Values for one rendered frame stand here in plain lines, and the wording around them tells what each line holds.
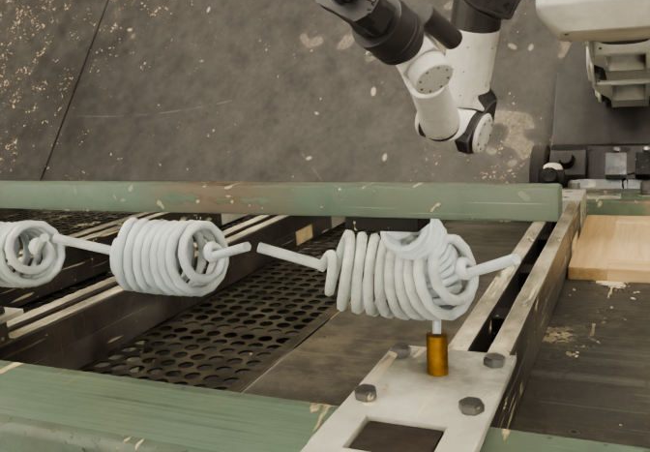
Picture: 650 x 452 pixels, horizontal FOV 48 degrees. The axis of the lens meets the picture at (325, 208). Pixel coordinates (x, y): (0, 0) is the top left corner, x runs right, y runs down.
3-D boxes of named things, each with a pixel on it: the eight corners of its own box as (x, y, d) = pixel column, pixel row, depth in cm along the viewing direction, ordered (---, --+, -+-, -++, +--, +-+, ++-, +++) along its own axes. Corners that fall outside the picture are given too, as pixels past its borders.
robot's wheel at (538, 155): (537, 146, 248) (528, 142, 230) (552, 146, 246) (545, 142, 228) (536, 205, 248) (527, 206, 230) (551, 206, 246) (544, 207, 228)
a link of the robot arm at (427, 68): (358, 31, 116) (397, 60, 124) (384, 77, 110) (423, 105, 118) (413, -19, 111) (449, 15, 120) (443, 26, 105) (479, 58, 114)
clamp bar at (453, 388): (596, 224, 149) (597, 105, 144) (465, 652, 42) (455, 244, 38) (545, 223, 153) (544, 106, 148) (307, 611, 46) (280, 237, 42)
